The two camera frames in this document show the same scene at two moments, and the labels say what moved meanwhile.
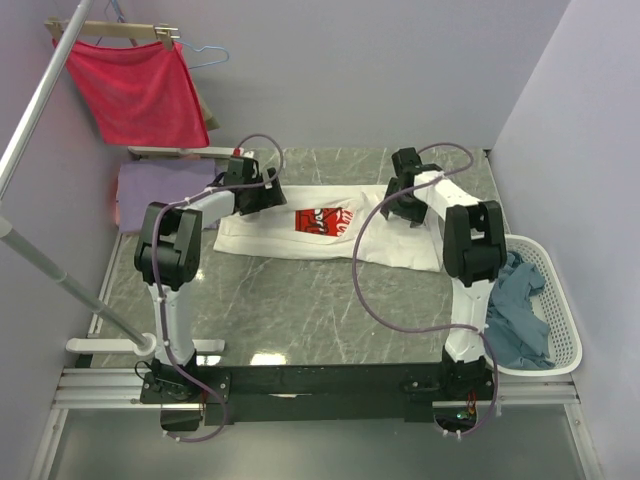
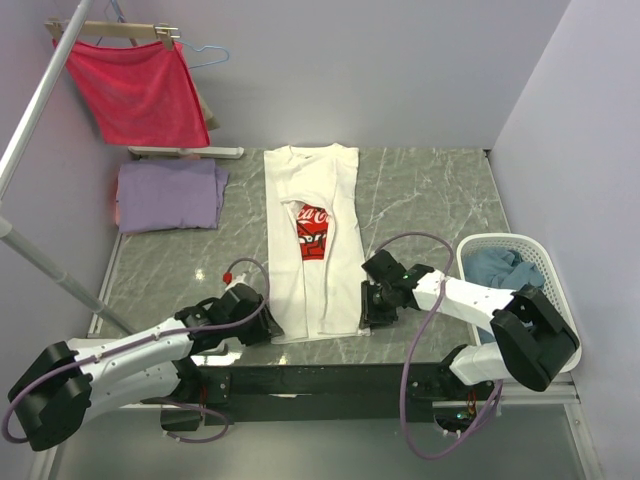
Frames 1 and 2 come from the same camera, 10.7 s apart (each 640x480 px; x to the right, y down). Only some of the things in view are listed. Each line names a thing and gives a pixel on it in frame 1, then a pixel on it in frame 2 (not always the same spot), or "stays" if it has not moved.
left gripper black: [275, 196] -> [265, 327]
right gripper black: [416, 215] -> [369, 315]
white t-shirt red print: [335, 223] -> [315, 243]
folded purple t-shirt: [144, 181] stays
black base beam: [315, 393] stays
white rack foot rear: [182, 152] stays
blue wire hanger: [122, 19] stays
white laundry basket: [565, 343] stays
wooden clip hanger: [107, 28] stays
